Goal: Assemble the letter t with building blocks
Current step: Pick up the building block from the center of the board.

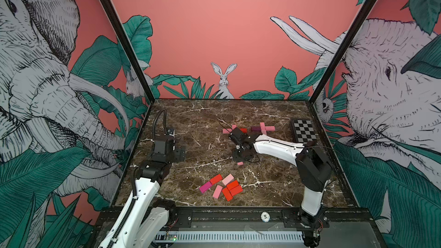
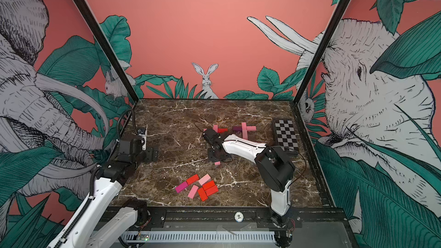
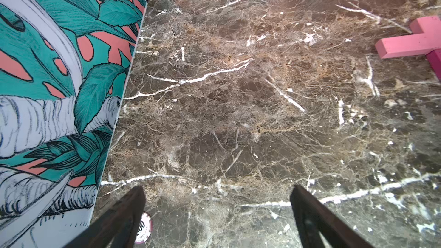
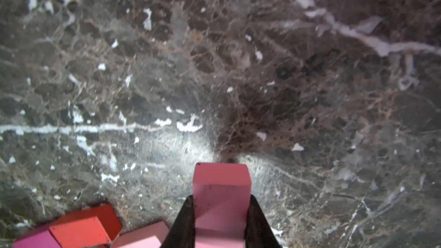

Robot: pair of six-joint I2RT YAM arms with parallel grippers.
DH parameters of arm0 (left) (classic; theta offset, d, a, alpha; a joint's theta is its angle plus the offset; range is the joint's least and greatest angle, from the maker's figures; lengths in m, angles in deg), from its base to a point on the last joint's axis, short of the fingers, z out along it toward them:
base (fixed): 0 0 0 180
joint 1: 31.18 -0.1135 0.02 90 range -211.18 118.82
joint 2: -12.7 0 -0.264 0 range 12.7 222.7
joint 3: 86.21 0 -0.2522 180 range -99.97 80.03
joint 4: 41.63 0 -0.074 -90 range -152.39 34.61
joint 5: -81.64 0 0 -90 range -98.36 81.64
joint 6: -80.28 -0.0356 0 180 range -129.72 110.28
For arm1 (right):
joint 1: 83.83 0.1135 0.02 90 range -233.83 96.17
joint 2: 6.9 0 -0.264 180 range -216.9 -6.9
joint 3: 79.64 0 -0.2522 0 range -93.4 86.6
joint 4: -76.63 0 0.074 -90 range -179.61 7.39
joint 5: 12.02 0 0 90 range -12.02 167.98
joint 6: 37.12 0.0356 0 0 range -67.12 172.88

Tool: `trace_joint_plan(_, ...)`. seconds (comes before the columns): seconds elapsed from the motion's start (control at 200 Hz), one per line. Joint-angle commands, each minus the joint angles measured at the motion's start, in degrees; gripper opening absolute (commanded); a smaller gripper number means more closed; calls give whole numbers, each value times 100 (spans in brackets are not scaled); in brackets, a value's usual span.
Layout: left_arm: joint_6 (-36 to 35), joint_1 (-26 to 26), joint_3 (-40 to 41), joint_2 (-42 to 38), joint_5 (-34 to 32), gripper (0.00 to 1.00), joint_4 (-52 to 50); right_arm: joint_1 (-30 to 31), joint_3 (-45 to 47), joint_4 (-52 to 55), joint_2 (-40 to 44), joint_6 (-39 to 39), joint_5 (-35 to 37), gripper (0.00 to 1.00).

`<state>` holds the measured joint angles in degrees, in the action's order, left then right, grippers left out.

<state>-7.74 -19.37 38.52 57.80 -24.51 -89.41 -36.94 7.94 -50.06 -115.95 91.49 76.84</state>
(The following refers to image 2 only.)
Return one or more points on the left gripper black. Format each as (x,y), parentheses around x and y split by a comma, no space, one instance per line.
(151,154)

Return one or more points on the black right frame post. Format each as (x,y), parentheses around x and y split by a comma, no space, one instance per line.
(329,32)

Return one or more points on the black frame post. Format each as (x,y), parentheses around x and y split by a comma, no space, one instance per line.
(329,32)
(104,43)

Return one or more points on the red block bottom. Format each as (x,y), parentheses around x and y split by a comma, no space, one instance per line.
(202,194)

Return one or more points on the light pink block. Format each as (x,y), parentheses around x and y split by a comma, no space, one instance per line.
(245,134)
(206,178)

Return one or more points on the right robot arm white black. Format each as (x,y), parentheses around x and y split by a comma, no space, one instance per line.
(274,165)

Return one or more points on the magenta block far left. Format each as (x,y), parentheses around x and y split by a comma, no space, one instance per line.
(181,187)

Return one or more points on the red block large center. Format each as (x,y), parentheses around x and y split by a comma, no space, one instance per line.
(210,188)

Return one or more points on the black white checkerboard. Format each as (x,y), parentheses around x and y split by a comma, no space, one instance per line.
(284,135)

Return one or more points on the white slotted cable duct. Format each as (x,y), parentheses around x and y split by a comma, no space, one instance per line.
(199,236)

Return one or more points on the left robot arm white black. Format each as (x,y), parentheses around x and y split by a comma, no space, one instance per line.
(106,182)

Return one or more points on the black left frame post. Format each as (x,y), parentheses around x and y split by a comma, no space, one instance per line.
(104,43)

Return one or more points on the black front rail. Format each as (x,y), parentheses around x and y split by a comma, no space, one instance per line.
(263,217)

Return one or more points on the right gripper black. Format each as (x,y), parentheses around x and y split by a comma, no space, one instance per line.
(212,158)

